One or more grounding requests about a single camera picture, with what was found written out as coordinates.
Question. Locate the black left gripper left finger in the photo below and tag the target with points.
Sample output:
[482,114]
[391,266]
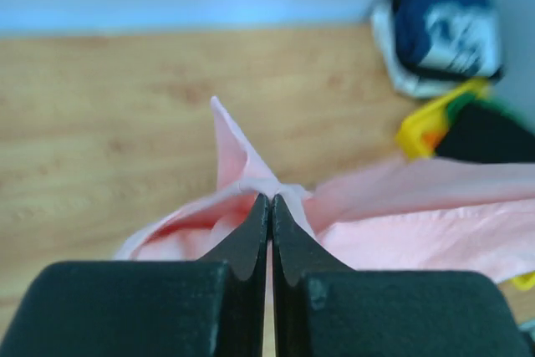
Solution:
[213,306]

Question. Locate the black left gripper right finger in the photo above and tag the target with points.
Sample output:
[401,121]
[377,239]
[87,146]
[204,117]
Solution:
[322,307]

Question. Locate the pink t shirt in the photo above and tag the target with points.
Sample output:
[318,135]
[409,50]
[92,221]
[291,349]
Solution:
[356,217]

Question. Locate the black folded shirt in stack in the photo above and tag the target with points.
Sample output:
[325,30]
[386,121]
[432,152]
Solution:
[442,75]

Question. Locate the yellow plastic bin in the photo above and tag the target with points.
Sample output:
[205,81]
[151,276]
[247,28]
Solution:
[422,131]

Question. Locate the orange cloth in bin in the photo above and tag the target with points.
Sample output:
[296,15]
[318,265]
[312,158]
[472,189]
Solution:
[432,139]

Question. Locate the black folded t shirt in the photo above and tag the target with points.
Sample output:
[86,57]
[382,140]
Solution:
[481,133]

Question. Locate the navy printed folded t shirt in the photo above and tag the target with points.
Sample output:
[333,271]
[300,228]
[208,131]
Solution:
[458,36]

